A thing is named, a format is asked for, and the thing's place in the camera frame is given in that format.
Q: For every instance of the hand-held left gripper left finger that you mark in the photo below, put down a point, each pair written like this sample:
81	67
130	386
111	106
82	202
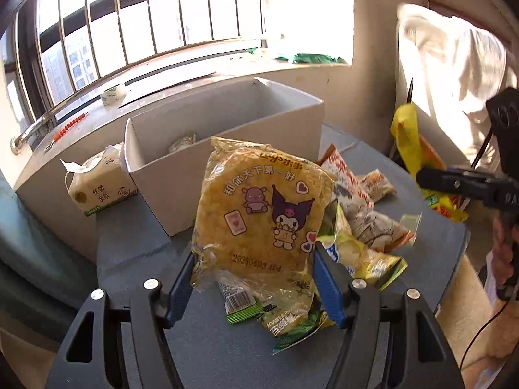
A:
180	287

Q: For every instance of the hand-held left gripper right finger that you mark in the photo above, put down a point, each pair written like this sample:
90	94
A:
328	291

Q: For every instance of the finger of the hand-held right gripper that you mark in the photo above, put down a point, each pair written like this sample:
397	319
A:
454	184

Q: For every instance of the yellow green snack packet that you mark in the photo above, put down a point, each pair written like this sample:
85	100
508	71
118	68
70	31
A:
365	259

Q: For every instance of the small clear yellow wrapper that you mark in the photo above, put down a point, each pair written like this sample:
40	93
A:
410	227

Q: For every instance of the green and white snack packet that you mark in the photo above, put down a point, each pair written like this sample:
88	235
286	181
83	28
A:
241	304

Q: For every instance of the small beige snack packet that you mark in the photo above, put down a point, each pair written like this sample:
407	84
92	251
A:
379	184

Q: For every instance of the white grey snack packet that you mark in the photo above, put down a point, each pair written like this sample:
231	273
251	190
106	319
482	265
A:
377	227

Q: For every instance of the white cardboard box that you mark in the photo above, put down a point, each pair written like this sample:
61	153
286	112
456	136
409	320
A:
162	194

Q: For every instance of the yellow cartoon print snack bag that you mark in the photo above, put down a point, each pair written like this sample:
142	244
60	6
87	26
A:
251	210

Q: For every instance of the red and white snack packet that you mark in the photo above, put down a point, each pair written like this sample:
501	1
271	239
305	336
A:
344	174

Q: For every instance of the clear snack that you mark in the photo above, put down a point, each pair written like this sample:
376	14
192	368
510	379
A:
182	142

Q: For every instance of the person's right hand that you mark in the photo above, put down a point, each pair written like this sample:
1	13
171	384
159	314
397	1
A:
507	259

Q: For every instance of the white cloth covered chair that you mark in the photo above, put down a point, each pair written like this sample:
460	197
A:
446	69

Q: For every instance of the black pointed rod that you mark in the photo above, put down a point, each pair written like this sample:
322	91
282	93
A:
410	91

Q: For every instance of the tissue pack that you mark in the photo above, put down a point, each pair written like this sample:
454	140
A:
101	188

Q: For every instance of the green flat packet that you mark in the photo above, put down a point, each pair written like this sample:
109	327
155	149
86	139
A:
316	58

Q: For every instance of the steel window guard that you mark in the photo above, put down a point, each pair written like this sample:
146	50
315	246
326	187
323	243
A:
113	16

